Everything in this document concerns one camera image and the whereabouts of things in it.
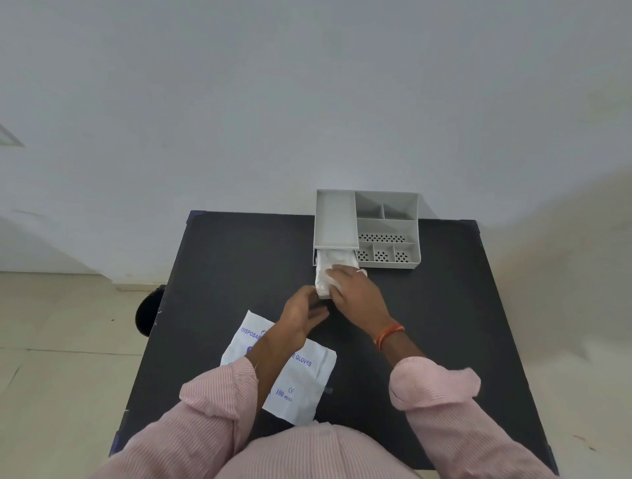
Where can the person's left hand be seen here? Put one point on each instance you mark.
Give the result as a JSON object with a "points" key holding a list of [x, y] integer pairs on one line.
{"points": [[296, 318]]}

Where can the person's right hand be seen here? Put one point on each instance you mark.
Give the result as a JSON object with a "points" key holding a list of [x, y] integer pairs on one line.
{"points": [[363, 303]]}

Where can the person's right fingers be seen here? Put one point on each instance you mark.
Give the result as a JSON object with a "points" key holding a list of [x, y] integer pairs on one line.
{"points": [[345, 276]]}

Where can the person's left fingers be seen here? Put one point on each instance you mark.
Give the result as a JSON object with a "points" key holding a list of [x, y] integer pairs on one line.
{"points": [[312, 298]]}

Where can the white disposable gloves bundle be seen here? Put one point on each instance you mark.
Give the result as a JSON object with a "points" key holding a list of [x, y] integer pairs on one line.
{"points": [[327, 266]]}

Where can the person's left forearm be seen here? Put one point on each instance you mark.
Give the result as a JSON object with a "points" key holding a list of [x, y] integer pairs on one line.
{"points": [[276, 353]]}

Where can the person's right forearm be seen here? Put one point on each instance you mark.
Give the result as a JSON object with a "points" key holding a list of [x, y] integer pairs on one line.
{"points": [[400, 345]]}

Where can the grey plastic compartment organizer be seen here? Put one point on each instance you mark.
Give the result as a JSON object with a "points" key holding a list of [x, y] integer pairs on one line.
{"points": [[335, 217]]}

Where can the orange thread wristband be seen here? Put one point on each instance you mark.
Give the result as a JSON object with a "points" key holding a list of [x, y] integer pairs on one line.
{"points": [[389, 334]]}

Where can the white glove packet blue print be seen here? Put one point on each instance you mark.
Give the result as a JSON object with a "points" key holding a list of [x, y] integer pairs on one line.
{"points": [[296, 380]]}

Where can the pink striped shirt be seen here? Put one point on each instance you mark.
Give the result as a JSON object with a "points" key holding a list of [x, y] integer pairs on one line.
{"points": [[316, 454]]}

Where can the black round stool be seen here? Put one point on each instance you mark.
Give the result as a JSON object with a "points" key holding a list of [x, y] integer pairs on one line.
{"points": [[149, 312]]}

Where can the blue table corner cap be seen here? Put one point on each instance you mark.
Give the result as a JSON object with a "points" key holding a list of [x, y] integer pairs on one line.
{"points": [[552, 459], [120, 427]]}

